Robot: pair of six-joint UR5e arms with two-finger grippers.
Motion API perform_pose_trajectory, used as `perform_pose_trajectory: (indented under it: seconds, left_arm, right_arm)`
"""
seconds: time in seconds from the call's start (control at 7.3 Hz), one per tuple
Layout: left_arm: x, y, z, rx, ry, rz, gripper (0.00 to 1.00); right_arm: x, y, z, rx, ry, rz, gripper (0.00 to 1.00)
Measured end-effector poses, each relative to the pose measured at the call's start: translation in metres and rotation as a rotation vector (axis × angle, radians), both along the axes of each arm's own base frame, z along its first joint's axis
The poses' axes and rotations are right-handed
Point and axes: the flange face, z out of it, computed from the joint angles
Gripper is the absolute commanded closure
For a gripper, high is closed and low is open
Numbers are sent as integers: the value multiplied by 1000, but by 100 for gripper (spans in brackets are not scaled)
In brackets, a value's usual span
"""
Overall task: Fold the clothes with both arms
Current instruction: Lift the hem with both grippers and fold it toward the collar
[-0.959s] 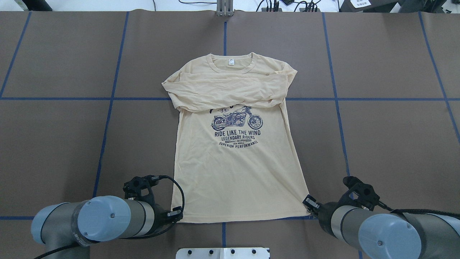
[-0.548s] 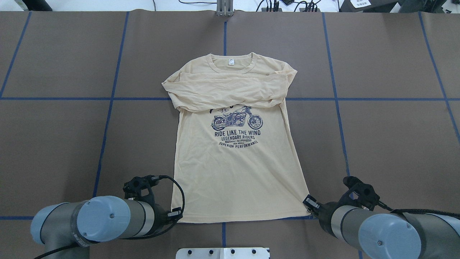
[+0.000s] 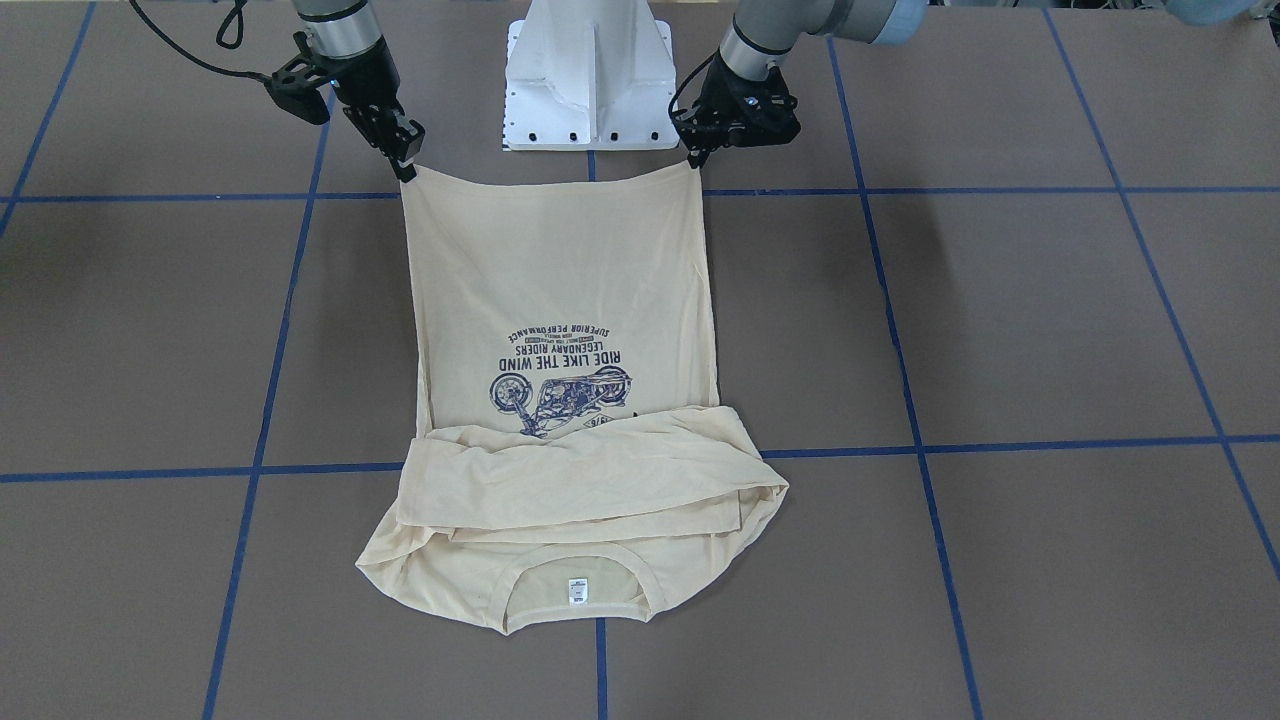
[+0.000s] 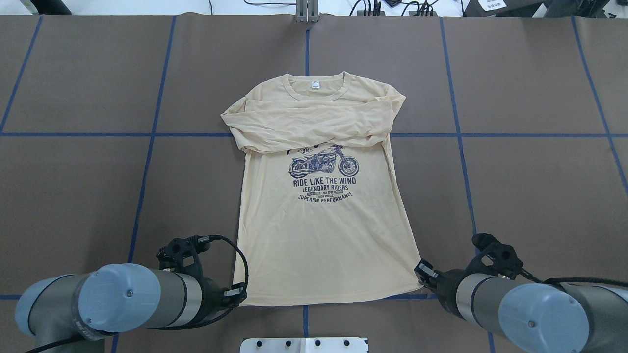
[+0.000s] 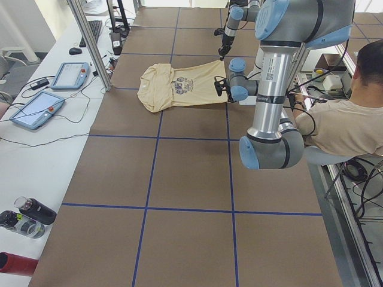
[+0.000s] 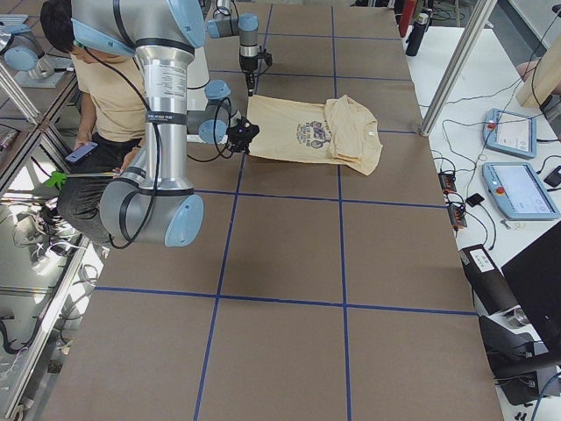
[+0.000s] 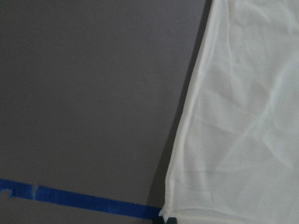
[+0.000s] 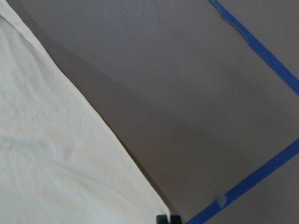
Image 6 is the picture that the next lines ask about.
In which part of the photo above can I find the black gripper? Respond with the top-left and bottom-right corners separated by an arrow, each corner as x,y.
226,118 -> 259,153
239,55 -> 259,96

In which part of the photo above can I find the beige long-sleeve printed shirt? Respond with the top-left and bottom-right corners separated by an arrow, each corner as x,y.
247,95 -> 382,175

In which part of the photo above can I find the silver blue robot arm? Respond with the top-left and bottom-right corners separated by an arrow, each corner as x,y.
207,1 -> 261,96
72,1 -> 265,249

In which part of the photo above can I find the seated person in beige shirt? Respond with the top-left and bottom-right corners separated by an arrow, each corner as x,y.
40,1 -> 146,246

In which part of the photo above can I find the blue smartphone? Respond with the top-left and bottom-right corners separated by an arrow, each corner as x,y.
65,141 -> 98,164

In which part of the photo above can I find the black water bottle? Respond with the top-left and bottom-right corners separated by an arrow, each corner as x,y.
405,12 -> 430,57

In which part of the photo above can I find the green grabber tool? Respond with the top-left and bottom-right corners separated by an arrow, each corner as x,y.
45,171 -> 118,189

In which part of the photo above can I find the blue teach pendant far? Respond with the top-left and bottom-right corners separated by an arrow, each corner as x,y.
482,108 -> 537,159

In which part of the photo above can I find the blue teach pendant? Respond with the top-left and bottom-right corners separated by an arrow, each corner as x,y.
482,108 -> 537,159
481,162 -> 560,221

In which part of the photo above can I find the blue teach pendant near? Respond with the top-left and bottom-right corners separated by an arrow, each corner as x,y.
481,162 -> 560,221

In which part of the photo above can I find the black computer monitor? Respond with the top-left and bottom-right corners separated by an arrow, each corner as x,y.
501,224 -> 560,350

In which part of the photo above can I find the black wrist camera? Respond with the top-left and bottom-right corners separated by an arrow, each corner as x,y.
258,50 -> 273,67

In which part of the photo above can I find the aluminium frame post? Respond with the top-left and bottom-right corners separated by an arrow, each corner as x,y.
419,0 -> 497,137

